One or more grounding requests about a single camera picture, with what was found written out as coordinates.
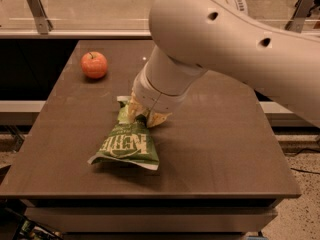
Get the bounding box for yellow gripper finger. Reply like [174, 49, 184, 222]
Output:
[128, 92, 149, 122]
[147, 110, 170, 128]

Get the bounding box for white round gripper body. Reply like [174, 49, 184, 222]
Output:
[132, 65, 188, 113]

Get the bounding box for green jalapeno chip bag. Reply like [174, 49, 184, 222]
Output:
[88, 96, 159, 171]

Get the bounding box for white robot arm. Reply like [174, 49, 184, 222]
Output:
[133, 0, 320, 126]

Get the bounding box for red apple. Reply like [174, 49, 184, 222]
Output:
[80, 51, 108, 79]

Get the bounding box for glass railing panel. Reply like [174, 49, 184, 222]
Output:
[0, 0, 320, 32]

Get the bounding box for left metal railing bracket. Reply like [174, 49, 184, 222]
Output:
[26, 0, 53, 35]

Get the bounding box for metal railing bracket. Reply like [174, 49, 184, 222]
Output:
[26, 0, 53, 35]
[285, 0, 320, 33]

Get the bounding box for black floor cable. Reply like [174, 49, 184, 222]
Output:
[283, 147, 320, 176]

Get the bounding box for right metal railing bracket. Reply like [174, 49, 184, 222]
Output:
[285, 0, 320, 33]

